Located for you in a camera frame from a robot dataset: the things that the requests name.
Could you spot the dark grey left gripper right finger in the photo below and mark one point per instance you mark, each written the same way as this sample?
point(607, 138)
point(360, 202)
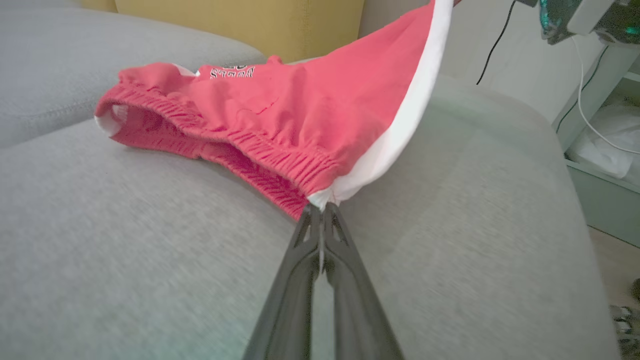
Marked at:
point(357, 320)

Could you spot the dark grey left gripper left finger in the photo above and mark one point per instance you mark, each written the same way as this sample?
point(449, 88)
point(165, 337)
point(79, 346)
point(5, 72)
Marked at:
point(290, 310)

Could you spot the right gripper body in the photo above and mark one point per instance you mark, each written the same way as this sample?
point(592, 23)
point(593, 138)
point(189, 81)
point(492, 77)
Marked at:
point(590, 15)

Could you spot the red shorts with white trim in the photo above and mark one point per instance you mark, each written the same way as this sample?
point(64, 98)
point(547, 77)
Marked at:
point(300, 115)

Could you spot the white plastic bag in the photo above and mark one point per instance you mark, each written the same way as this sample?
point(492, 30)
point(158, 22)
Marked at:
point(607, 145)

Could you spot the grey fabric sofa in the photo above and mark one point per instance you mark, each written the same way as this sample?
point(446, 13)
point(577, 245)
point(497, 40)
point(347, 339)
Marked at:
point(150, 240)

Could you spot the mint green shelf unit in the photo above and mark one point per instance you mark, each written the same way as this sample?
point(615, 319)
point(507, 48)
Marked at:
point(600, 200)

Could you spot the large yellow sofa cushion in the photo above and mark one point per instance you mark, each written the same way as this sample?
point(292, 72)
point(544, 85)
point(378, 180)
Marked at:
point(240, 25)

